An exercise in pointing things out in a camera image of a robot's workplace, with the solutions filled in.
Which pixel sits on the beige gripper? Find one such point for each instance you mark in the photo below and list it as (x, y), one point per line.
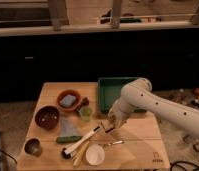
(115, 119)

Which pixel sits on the black wooden board eraser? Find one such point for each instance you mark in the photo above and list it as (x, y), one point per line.
(107, 127)

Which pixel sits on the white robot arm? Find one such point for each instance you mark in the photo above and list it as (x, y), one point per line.
(139, 94)

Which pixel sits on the orange bowl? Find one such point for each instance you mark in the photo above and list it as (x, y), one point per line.
(68, 92)

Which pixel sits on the purple bowl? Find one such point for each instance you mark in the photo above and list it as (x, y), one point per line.
(47, 117)

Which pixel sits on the silver metal spoon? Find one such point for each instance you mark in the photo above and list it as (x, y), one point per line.
(111, 143)

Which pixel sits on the green plastic tray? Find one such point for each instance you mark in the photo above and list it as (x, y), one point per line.
(109, 89)

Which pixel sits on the green plastic cup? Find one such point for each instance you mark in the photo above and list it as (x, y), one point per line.
(85, 113)

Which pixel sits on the dark red small toy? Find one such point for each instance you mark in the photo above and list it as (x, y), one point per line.
(84, 102)

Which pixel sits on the white round lid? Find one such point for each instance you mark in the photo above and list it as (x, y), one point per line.
(95, 155)

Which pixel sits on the blue grey cloth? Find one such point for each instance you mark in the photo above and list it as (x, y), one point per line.
(67, 129)

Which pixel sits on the wooden table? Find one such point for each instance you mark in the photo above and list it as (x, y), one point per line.
(143, 147)

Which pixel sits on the blue sponge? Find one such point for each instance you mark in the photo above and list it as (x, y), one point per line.
(68, 101)

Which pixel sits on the yellow wooden stick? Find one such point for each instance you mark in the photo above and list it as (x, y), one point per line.
(78, 157)

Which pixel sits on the green marker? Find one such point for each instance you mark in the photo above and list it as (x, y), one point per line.
(69, 139)

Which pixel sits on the white black brush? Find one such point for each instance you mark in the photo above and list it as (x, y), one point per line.
(66, 152)

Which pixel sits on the metal cup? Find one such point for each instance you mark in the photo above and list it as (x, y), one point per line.
(33, 147)

